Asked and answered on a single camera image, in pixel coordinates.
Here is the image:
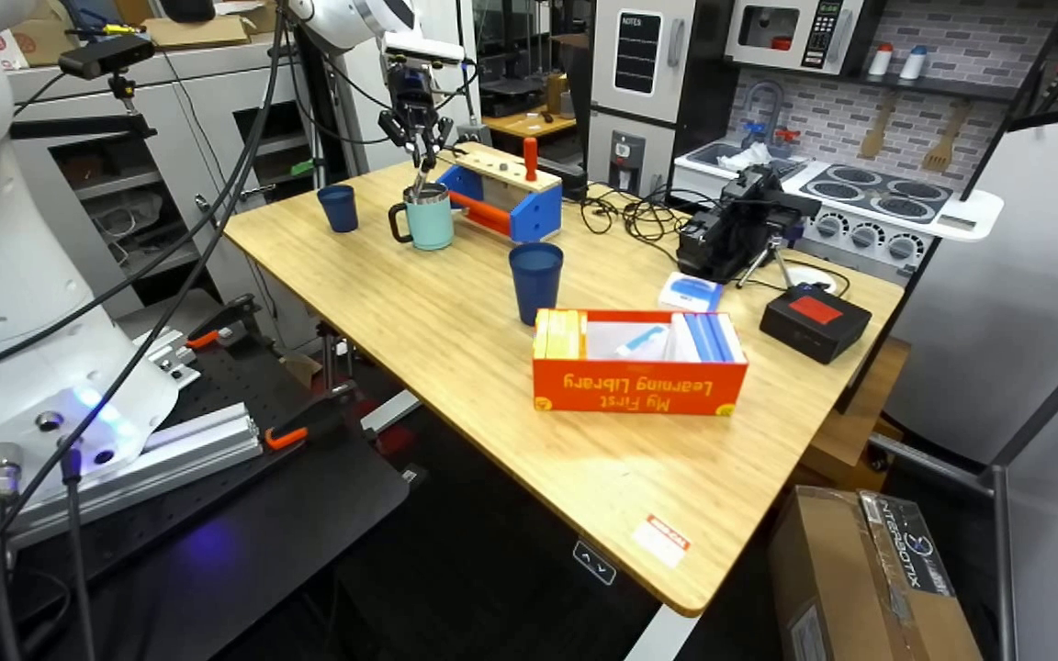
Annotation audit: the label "black camera on stand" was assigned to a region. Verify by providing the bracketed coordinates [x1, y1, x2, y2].
[58, 32, 155, 105]

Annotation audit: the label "toy kitchen stove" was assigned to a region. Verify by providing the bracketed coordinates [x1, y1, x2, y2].
[671, 139, 1002, 282]

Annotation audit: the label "black device with red top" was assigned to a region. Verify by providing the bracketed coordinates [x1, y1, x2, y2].
[760, 287, 870, 364]

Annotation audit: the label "orange black clamp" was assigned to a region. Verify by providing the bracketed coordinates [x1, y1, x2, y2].
[260, 382, 357, 453]
[188, 300, 258, 353]

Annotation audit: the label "blue wooden toy toolbox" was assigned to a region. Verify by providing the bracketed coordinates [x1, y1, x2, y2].
[436, 144, 565, 242]

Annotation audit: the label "light blue mug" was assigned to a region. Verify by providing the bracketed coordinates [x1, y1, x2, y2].
[387, 185, 455, 254]

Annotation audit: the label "dark blue plastic cup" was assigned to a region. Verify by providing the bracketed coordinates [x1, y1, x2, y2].
[317, 185, 357, 231]
[510, 242, 562, 329]

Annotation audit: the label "white microwave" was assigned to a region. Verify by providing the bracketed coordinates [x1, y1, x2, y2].
[727, 0, 880, 79]

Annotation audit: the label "black machine on table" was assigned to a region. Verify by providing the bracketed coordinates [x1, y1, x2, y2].
[676, 169, 818, 282]

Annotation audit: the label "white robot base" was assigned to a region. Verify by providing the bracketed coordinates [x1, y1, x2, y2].
[0, 0, 269, 561]

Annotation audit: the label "black cables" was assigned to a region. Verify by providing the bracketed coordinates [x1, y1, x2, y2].
[576, 185, 696, 254]

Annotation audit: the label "orange learning toy box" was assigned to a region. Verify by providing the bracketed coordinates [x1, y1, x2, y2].
[533, 308, 750, 414]

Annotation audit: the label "red white table sticker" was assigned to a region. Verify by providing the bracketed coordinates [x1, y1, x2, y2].
[633, 513, 689, 570]

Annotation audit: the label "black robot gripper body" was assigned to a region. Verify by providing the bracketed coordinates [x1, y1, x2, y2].
[377, 64, 442, 147]

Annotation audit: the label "blue white card pack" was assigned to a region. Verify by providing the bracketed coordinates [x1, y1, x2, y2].
[656, 272, 723, 313]

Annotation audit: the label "cardboard box on floor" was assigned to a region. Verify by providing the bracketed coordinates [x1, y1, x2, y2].
[767, 484, 985, 661]

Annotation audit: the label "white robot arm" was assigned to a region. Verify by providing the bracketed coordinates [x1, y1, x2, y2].
[285, 0, 465, 176]

